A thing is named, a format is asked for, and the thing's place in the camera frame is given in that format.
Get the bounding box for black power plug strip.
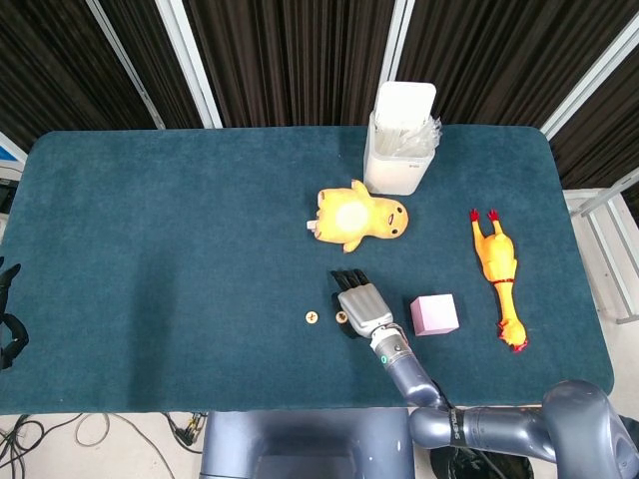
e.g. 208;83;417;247
164;411;209;455

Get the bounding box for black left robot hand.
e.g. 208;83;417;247
0;256;30;371

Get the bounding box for white plastic bin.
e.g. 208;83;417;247
362;81;438;197

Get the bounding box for aluminium frame rack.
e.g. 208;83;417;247
563;169;639;325

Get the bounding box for yellow plush duck toy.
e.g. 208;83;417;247
305;179;409;253

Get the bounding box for wide white frame post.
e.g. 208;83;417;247
154;0;224;130

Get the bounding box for yellow rubber chicken toy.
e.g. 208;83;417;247
467;208;529;354

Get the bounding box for white floor cable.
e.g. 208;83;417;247
74;412;166;466

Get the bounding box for black pleated curtain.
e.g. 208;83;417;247
0;0;639;191

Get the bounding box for thin grey frame post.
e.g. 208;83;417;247
84;0;167;130

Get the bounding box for blue white panel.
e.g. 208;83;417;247
0;132;29;176

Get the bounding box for pink foam cube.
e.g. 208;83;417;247
408;293;459;336

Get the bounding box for black floor cables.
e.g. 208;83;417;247
0;413;84;473

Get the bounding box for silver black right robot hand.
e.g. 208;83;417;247
328;267;395;340

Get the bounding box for blue robot torso base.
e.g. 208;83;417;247
199;408;418;479

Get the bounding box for teal table cloth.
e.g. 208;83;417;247
0;127;615;415

